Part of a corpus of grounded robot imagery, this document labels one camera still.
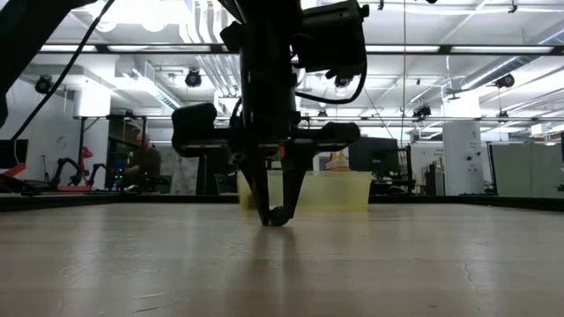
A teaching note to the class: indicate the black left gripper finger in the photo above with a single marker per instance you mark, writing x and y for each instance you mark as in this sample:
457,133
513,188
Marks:
259,185
293,185

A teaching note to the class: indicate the large yellow food colouring bottle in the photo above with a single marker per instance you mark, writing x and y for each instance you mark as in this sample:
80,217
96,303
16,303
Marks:
343,164
331,164

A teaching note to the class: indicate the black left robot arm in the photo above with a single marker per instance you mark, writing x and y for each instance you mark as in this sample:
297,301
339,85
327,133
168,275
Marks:
26,26

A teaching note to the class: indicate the yellow translucent plastic bin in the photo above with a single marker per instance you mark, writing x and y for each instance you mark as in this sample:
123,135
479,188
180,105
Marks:
339,191

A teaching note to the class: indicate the person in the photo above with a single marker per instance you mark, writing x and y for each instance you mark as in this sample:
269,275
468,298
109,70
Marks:
147,165

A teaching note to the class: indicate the black computer monitor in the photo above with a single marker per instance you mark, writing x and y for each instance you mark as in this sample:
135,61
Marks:
376,154

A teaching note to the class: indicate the black metal rack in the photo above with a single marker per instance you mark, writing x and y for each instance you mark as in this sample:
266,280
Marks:
82,141

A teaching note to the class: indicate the white round column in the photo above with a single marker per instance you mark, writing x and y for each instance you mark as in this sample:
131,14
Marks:
462,156

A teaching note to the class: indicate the black metal table frame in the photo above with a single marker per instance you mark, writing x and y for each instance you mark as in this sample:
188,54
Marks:
44,203

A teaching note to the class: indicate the black wall screen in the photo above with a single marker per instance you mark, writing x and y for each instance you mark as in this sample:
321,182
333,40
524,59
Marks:
13,154

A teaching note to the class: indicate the black overhead frame beam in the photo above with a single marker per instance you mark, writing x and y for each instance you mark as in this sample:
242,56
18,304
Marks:
445,49

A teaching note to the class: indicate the green partition wall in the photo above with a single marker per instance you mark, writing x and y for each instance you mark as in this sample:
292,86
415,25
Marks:
524,169

